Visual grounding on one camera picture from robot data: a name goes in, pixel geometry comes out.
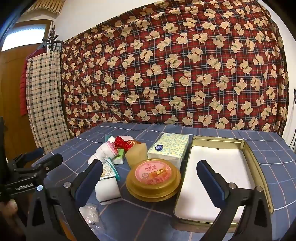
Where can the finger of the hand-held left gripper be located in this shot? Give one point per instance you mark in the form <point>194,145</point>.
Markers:
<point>49,162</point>
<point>34,154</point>

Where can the beige pleated curtain valance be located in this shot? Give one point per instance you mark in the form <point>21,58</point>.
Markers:
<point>46,5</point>

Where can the round gold tin pink label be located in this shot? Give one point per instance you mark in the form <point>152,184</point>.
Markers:
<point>152,176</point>

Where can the yellow patterned tissue pack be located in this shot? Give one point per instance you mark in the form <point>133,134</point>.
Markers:
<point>166,146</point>

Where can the clear plastic bag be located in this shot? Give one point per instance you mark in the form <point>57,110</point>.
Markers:
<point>89,214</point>

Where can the yellow sponge block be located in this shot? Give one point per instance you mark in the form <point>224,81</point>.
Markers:
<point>135,154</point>

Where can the person's left hand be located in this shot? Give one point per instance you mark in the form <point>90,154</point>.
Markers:
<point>8,208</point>

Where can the red ribbon bow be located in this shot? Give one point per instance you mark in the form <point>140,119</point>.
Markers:
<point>122,142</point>

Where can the snack packet with teal edge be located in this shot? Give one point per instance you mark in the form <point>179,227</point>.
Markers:
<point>107,170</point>

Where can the beige checkered hanging cloth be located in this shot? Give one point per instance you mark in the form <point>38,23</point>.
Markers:
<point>44,104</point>

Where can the bright window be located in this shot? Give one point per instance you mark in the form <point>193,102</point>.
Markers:
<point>25,34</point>

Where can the red plaid bear print blanket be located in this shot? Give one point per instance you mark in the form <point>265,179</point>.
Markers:
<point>161,69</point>

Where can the green small packet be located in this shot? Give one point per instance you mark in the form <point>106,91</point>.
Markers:
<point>120,156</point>

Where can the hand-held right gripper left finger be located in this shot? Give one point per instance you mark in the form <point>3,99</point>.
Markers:
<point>91,183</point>

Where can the gold rectangular tin box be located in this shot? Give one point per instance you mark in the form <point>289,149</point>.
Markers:
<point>219,157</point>

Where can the white foam block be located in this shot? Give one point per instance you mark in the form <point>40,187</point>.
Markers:
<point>107,190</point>

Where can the wooden door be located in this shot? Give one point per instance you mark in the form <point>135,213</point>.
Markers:
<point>11,104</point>

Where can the blue checked bed sheet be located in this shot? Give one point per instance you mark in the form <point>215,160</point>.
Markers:
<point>150,213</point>

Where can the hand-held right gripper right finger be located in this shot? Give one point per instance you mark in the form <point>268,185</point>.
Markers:
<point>210,185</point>

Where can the dark metal clothes hangers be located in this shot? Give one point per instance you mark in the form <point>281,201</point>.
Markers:
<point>52,39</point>

